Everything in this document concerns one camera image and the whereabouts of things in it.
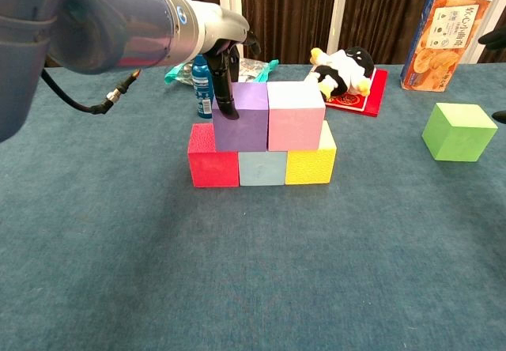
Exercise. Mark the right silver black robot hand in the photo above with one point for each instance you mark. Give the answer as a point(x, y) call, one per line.
point(496, 36)

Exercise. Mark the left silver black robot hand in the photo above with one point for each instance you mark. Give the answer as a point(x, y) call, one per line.
point(227, 27)

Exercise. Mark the purple foam cube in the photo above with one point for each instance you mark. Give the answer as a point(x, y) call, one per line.
point(241, 133)

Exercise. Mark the green foam cube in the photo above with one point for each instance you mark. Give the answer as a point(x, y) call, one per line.
point(454, 137)

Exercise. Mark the pink foam cube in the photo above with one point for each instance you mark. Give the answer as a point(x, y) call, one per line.
point(294, 127)

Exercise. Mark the red foam cube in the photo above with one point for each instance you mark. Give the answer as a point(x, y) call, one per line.
point(213, 169)

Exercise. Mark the yellow foam cube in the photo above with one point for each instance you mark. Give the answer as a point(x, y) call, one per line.
point(310, 167)

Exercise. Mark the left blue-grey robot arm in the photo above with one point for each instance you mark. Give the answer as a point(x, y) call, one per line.
point(99, 23)

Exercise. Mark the teal snack bag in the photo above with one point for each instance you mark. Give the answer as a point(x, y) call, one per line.
point(257, 72)

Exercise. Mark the blue orange biscuit box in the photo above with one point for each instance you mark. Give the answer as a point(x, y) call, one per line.
point(439, 50)

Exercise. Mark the dark brown curtain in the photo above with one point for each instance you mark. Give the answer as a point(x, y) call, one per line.
point(284, 11)

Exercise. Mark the blue spray bottle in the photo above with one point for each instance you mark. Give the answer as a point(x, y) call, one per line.
point(202, 86)

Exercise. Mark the black white plush penguin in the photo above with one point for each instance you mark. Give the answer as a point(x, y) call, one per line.
point(344, 70)

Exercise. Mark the flat red gift box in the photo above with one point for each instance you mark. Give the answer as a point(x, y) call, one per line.
point(375, 98)

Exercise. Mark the light blue foam cube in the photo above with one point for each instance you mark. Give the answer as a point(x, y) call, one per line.
point(263, 169)

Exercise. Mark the teal table mat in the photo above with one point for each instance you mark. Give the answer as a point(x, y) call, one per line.
point(253, 268)

